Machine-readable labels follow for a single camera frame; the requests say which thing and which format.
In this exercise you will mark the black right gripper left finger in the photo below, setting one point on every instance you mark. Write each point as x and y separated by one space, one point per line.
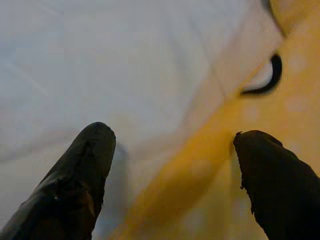
65 195

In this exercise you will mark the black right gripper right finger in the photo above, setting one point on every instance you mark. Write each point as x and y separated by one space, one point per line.
282 190

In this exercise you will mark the yellow orange cartoon blanket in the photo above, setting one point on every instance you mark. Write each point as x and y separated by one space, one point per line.
287 105

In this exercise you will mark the white quilted mattress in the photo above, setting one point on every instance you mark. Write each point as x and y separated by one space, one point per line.
87 62

